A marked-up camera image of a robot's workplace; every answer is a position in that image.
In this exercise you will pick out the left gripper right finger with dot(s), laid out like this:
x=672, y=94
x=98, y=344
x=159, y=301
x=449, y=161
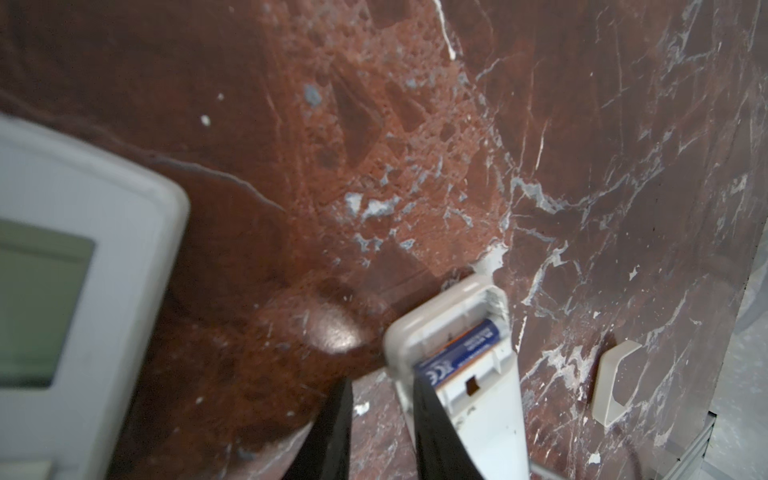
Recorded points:
x=440, y=453

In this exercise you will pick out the white battery cover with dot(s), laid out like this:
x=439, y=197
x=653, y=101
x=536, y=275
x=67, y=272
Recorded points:
x=605, y=409

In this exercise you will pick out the blue AAA battery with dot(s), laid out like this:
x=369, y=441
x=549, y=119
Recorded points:
x=459, y=353

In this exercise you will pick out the white remote control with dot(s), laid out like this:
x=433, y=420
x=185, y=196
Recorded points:
x=483, y=400
x=88, y=243

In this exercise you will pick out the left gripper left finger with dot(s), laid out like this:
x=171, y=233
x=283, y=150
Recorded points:
x=325, y=452

